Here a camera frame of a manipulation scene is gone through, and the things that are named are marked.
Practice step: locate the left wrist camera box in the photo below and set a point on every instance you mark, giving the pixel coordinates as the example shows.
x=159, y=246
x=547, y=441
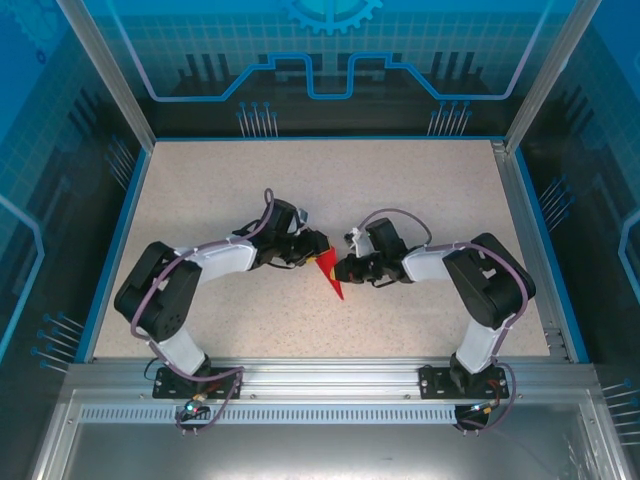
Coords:
x=303, y=219

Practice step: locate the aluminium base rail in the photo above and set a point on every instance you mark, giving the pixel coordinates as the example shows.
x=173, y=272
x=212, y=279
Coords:
x=325, y=375

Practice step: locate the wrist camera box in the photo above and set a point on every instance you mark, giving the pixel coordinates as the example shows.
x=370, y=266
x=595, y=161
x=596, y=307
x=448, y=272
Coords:
x=303, y=219
x=357, y=241

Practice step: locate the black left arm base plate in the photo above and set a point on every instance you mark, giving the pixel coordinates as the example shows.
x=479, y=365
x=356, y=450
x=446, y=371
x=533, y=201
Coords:
x=165, y=387

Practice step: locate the red paper sheet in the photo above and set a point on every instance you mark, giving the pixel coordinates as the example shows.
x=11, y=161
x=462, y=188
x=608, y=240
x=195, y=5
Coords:
x=332, y=275

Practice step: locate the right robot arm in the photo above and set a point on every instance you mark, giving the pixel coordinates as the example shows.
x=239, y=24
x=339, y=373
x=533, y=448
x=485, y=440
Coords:
x=490, y=285

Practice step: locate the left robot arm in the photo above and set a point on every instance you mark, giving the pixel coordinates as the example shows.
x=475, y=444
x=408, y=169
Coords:
x=160, y=295

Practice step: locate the blue printed panel with gear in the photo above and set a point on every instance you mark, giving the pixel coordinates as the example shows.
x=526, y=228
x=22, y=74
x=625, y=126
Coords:
x=325, y=50

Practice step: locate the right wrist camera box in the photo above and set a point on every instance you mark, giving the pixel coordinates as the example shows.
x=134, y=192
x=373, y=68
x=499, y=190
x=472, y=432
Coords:
x=357, y=241

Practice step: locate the blue printed side panel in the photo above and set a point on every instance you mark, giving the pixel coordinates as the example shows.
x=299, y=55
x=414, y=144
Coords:
x=40, y=150
x=600, y=150

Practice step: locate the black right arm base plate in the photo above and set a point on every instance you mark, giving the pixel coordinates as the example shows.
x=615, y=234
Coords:
x=435, y=382

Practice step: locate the aluminium frame post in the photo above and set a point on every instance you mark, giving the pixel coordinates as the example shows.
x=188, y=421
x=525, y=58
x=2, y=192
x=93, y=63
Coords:
x=107, y=75
x=550, y=75

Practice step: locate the aluminium side rail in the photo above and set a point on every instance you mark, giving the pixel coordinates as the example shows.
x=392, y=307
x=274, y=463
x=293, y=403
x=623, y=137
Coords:
x=515, y=200

